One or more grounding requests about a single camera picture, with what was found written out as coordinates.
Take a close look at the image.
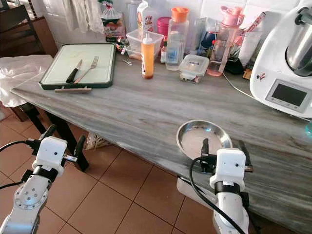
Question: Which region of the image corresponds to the clear bottle with orange cap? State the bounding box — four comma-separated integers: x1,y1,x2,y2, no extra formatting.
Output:
165,6,190,72

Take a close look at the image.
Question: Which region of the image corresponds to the white plastic bag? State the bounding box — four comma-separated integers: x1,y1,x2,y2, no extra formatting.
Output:
0,55,53,108

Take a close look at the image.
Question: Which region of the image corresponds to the small red-capped white bottle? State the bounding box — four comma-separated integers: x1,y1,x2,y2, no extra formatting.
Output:
159,39,168,63

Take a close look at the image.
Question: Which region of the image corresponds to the pink plastic canister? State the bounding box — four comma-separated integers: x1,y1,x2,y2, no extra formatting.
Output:
156,17,173,40

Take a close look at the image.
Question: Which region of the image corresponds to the white plastic bin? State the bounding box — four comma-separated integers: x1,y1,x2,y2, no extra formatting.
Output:
176,176,217,206

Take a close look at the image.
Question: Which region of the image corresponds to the pink patterned slim box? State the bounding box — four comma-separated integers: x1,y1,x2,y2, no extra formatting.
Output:
245,12,268,33

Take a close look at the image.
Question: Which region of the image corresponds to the round steel plate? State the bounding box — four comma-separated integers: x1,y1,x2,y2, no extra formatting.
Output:
176,120,233,161

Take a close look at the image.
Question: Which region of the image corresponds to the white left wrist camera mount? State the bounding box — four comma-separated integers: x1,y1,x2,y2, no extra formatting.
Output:
31,136,68,172

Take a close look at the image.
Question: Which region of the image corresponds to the white kitchen cooking machine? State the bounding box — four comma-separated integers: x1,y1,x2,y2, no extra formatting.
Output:
250,5,312,119

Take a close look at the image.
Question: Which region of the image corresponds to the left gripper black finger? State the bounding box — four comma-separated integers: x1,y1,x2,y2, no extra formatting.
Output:
76,135,89,160
40,124,58,143

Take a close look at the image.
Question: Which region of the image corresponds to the printed snack bag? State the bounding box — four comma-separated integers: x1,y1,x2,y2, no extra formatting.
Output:
100,0,125,43

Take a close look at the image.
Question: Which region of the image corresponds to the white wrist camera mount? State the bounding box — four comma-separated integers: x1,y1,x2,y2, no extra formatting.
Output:
31,136,68,172
209,148,247,192

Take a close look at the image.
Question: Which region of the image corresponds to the clear plastic tub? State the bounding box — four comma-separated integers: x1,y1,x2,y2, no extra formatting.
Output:
126,29,164,60

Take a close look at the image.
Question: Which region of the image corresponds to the black-handled table knife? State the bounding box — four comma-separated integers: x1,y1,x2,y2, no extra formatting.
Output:
66,59,83,83

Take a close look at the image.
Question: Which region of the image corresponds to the dark blue cup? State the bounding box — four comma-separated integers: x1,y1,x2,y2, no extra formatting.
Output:
200,31,221,50

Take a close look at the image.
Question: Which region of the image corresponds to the lidded glass food container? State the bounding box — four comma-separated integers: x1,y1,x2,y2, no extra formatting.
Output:
178,54,210,83

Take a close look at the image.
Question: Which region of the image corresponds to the small black device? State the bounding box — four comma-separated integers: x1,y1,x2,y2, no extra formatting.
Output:
225,58,245,76

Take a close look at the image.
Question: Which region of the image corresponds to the patterned bag on floor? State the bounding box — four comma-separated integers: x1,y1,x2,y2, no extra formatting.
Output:
84,132,114,150

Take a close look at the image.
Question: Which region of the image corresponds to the white hanging towel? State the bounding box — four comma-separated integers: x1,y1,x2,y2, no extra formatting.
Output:
71,0,104,35

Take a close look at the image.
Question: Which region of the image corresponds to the white power cable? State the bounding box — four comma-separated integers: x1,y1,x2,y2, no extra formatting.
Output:
222,72,259,101

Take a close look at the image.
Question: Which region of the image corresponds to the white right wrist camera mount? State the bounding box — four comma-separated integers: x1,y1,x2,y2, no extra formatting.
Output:
209,148,247,192

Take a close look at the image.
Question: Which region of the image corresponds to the green-rimmed white cutting board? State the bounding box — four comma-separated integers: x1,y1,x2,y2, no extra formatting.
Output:
39,43,117,90

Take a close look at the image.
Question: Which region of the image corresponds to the steel fork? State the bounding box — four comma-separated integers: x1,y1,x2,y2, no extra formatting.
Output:
76,56,100,83

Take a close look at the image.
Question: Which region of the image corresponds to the clear bottle with pink lid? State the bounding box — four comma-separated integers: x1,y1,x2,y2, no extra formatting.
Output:
206,6,246,77

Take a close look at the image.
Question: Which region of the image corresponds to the white printed drink bottle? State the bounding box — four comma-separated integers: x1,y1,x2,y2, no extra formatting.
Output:
136,0,156,34

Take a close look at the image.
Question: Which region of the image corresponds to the dark wooden chair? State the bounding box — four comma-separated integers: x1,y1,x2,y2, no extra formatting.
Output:
0,4,60,57

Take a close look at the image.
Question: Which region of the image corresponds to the orange squeeze sauce bottle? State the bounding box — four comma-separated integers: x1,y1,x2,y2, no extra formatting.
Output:
140,33,156,79

